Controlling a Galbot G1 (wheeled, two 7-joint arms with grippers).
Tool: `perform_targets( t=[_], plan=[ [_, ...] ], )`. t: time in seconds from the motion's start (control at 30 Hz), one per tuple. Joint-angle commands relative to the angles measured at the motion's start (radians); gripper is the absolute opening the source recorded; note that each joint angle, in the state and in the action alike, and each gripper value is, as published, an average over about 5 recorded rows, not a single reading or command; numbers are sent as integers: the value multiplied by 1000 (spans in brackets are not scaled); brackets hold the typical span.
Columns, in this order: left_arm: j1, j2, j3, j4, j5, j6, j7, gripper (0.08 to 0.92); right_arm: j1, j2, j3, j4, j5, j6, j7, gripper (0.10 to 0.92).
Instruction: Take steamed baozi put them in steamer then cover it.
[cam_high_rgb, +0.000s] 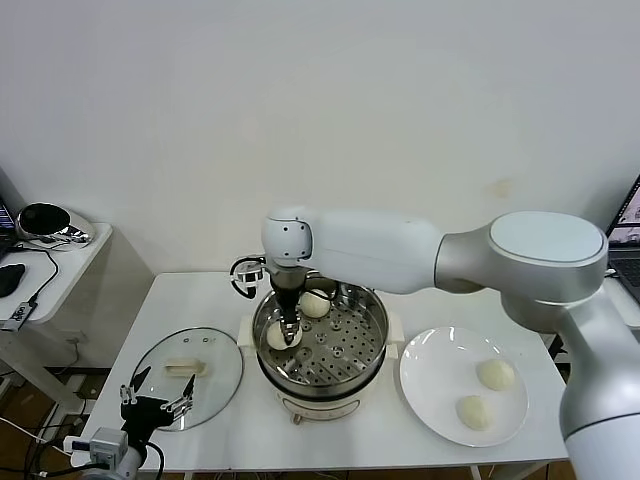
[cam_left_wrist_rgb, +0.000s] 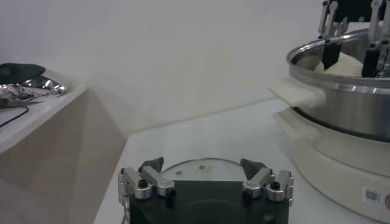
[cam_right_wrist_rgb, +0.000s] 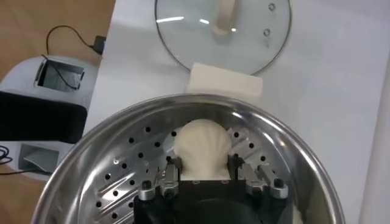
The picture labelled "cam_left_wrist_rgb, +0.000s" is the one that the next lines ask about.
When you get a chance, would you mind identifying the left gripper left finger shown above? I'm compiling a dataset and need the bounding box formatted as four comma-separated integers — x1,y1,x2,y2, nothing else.
118,156,177,205

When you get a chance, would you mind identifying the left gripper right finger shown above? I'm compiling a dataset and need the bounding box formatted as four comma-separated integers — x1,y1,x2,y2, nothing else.
239,158,295,203

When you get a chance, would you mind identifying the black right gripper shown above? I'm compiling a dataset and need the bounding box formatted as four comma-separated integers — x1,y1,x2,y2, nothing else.
317,0,390,79

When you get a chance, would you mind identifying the stainless steel steamer basket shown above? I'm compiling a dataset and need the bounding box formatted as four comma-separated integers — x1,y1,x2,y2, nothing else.
286,29,390,142

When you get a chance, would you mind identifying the stainless steel steamer pot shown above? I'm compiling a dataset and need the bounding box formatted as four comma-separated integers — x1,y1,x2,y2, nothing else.
268,77,390,223

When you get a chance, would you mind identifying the round glass pot lid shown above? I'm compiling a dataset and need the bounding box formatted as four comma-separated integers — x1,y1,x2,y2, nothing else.
161,157,247,183

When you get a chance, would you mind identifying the white side table with mouse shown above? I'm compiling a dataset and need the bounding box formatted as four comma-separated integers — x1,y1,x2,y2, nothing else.
0,68,127,224

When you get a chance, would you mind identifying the thin black desk cable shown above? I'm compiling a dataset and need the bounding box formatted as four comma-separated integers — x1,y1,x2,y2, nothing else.
0,105,30,128

